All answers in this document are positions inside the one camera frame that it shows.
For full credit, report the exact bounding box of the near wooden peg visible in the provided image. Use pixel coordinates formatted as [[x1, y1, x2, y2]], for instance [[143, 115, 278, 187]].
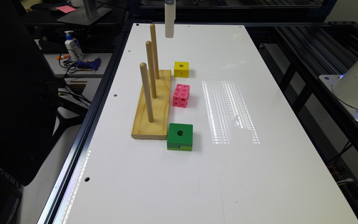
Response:
[[140, 62, 154, 123]]

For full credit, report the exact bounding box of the blue glue gun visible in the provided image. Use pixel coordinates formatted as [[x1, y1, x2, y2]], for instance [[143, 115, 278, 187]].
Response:
[[76, 58, 101, 71]]

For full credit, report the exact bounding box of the black tangled cable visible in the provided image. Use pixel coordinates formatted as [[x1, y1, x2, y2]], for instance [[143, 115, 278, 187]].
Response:
[[57, 51, 80, 75]]

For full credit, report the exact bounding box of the middle wooden peg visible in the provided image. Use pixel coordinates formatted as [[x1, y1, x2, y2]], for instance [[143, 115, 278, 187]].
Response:
[[145, 40, 157, 98]]

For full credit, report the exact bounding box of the wooden peg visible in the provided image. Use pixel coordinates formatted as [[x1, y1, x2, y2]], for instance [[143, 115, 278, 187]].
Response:
[[150, 24, 160, 80], [140, 62, 154, 123], [145, 40, 157, 98]]

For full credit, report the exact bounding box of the black aluminium frame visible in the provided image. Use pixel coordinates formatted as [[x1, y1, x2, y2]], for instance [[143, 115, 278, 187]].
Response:
[[247, 20, 358, 178]]

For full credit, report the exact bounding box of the far wooden peg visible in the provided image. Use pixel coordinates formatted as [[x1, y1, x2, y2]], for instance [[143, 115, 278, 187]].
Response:
[[150, 24, 160, 80]]

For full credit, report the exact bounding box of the yellow block with hole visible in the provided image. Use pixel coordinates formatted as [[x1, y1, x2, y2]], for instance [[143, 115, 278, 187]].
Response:
[[174, 62, 190, 78]]

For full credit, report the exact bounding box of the wooden peg base board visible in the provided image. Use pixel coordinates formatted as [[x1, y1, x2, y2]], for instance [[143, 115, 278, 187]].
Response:
[[131, 70, 172, 140]]

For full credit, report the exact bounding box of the black office chair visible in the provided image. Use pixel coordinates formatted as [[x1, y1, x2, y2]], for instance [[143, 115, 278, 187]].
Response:
[[0, 0, 87, 185]]

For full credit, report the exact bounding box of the pink cube block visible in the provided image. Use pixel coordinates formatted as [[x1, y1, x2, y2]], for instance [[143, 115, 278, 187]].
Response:
[[172, 84, 190, 108]]

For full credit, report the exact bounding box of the grey monitor stand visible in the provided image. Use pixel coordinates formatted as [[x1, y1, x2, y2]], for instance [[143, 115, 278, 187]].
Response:
[[57, 0, 111, 26]]

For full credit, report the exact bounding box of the pink sticky note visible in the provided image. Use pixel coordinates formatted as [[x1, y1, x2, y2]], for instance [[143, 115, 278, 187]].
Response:
[[57, 5, 76, 14]]

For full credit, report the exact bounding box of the green block with hole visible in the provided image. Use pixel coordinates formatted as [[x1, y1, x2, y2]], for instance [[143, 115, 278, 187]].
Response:
[[167, 123, 193, 151]]

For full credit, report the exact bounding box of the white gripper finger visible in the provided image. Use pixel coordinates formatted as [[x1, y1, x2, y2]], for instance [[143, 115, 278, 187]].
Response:
[[164, 0, 176, 38]]

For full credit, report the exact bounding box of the white lotion pump bottle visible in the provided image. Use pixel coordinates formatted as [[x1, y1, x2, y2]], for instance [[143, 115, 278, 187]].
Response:
[[65, 30, 84, 61]]

